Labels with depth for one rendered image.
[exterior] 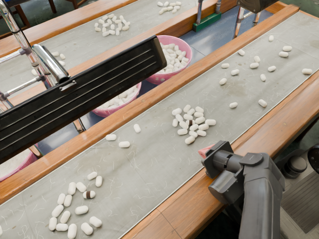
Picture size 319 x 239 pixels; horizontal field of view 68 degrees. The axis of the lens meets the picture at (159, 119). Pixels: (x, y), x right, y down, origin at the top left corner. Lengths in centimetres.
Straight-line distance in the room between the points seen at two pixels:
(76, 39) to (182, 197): 93
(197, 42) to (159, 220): 92
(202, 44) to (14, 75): 90
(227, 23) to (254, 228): 120
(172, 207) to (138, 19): 100
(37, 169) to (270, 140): 74
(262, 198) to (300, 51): 90
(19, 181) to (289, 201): 97
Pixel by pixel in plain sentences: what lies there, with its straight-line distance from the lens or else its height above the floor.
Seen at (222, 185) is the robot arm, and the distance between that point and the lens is 59.
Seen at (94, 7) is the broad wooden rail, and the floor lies 76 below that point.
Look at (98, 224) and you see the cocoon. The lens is 71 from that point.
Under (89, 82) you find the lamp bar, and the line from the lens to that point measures 50.
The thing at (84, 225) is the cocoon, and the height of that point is 76.
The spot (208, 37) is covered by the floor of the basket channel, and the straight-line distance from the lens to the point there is 134.
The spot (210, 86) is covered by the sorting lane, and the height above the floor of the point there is 74.
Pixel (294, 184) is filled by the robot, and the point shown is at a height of 48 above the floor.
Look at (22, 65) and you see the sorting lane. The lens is 125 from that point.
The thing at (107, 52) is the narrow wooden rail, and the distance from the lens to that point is 112.
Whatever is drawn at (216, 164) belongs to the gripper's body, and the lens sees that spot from 67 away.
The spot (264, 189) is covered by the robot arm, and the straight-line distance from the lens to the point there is 50.
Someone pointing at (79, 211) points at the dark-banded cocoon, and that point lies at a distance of 74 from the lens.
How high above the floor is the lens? 143
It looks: 54 degrees down
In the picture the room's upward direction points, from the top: 3 degrees counter-clockwise
